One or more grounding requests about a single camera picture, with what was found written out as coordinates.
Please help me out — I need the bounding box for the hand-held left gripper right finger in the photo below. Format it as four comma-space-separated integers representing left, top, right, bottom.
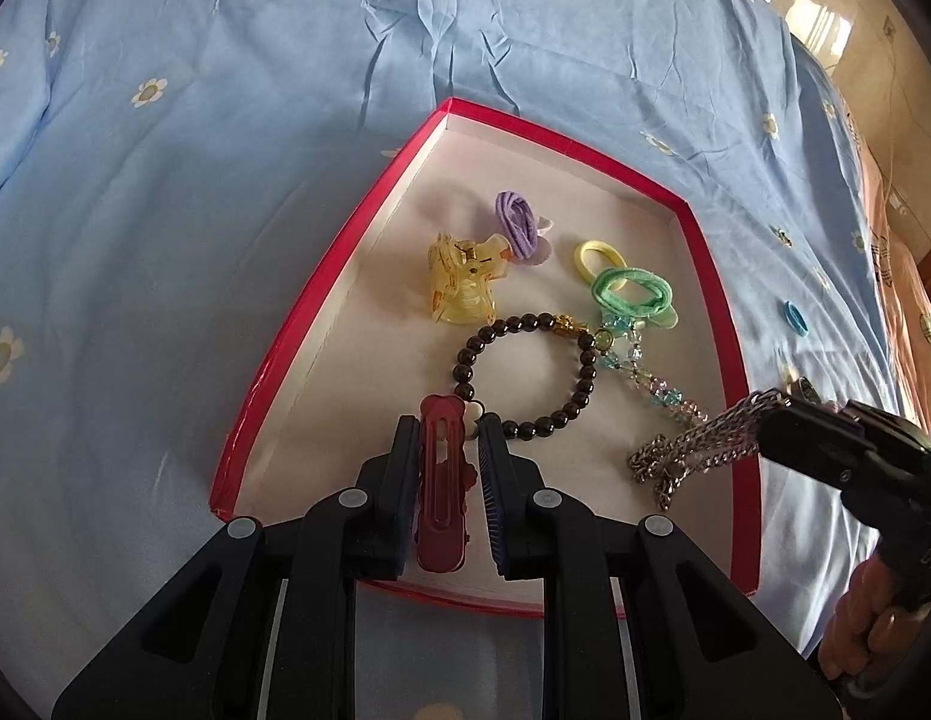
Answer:
474, 414, 842, 720

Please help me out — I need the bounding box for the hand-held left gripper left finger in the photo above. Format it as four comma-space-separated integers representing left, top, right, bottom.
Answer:
51, 414, 423, 720

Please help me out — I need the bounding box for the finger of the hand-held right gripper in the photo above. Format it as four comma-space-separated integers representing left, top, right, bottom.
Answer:
825, 399, 931, 451
758, 405, 909, 488

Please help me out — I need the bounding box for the pinkish red hair clip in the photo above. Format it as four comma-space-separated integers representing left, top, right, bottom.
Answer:
416, 392, 474, 571

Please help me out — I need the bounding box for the silver chain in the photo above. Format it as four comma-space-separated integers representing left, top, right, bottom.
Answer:
628, 388, 792, 512

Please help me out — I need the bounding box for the black bead bracelet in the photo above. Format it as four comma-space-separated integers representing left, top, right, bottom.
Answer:
451, 313, 597, 442

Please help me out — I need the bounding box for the red cardboard box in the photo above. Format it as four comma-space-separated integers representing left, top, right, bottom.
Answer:
210, 97, 762, 620

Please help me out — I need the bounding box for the yellow hair claw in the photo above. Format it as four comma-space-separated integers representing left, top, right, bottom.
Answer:
424, 232, 515, 327

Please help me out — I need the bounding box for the crystal bead bracelet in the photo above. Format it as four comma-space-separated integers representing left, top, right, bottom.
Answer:
592, 319, 710, 425

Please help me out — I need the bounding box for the green bow hair tie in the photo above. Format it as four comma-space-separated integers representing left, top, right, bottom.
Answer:
589, 266, 678, 331

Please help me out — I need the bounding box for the yellow hair tie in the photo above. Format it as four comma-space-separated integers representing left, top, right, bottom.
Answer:
574, 240, 631, 286

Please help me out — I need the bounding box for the purple hair tie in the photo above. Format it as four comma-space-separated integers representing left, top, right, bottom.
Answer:
495, 191, 554, 267

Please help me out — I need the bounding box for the person's right hand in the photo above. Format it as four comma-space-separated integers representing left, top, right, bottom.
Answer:
818, 559, 917, 683

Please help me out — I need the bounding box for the pink printed blanket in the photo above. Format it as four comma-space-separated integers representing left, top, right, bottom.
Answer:
833, 82, 931, 406

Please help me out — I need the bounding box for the blue floral bedsheet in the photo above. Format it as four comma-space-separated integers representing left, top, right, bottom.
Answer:
0, 0, 924, 720

